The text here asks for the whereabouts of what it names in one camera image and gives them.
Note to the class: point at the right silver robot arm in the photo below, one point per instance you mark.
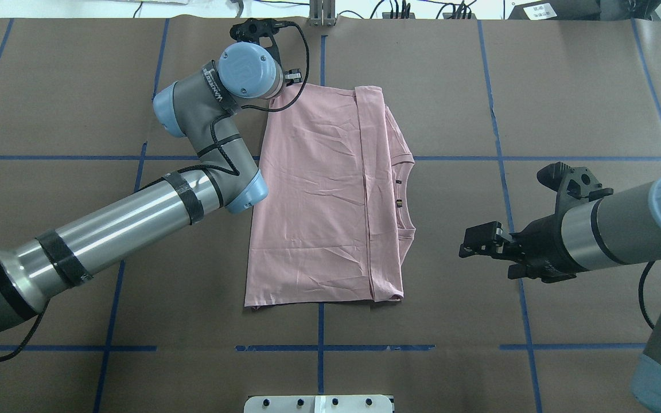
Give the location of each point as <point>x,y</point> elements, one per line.
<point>592,228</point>

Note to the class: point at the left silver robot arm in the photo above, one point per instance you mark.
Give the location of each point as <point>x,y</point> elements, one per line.
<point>200,108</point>

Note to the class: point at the white metal mount base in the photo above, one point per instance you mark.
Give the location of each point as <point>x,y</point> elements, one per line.
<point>320,403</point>

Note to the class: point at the aluminium frame post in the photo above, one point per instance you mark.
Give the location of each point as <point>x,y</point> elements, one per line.
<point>322,13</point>

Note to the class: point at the pink Snoopy t-shirt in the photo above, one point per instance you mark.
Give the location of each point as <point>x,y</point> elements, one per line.
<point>335,226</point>

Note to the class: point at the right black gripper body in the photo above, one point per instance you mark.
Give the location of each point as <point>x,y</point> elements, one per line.
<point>543,246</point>

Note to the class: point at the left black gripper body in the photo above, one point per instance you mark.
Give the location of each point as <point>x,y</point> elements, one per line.
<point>292,76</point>

